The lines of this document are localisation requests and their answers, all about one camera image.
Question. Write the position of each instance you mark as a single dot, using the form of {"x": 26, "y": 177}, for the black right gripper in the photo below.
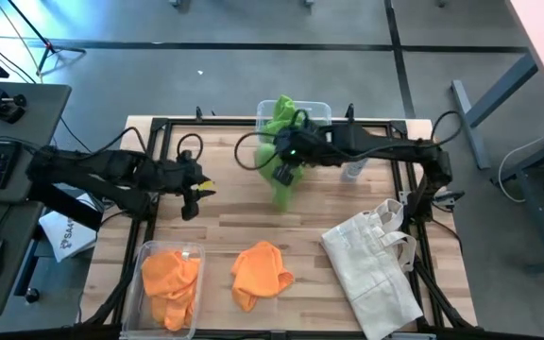
{"x": 295, "y": 144}

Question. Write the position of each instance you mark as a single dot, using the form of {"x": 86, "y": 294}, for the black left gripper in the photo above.
{"x": 190, "y": 189}

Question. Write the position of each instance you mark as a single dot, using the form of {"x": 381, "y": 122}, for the green microfiber towel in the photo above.
{"x": 281, "y": 196}
{"x": 283, "y": 111}

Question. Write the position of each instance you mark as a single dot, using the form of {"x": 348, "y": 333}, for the orange microfiber towel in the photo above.
{"x": 170, "y": 274}
{"x": 173, "y": 314}
{"x": 260, "y": 274}

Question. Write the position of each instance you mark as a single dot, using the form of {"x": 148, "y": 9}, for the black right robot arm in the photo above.
{"x": 371, "y": 146}

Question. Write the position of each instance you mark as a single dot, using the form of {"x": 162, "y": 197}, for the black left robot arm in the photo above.
{"x": 111, "y": 170}

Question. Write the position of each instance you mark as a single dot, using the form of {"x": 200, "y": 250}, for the clear plastic bin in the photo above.
{"x": 321, "y": 113}
{"x": 132, "y": 307}

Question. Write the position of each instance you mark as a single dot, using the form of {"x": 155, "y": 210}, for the black table clamp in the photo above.
{"x": 349, "y": 111}
{"x": 198, "y": 113}

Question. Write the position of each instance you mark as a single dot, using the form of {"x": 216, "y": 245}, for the light blue air freshener bottle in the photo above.
{"x": 353, "y": 171}

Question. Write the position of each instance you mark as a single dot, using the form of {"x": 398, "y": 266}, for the white printed bag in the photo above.
{"x": 64, "y": 241}

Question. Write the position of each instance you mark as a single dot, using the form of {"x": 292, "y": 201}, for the beige canvas tote bag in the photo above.
{"x": 371, "y": 283}

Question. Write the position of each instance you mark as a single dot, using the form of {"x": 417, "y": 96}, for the grey table leg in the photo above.
{"x": 470, "y": 137}

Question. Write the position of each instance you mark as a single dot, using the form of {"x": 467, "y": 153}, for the grey computer desk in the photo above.
{"x": 40, "y": 118}

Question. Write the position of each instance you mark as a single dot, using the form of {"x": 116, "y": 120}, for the black round knob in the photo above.
{"x": 32, "y": 295}

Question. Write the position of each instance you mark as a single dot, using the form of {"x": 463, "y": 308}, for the black tripod stand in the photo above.
{"x": 51, "y": 47}

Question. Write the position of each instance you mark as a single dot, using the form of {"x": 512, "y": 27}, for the dark grey side desk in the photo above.
{"x": 541, "y": 222}

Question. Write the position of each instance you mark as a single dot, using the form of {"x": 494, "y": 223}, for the black clamp mount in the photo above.
{"x": 7, "y": 111}

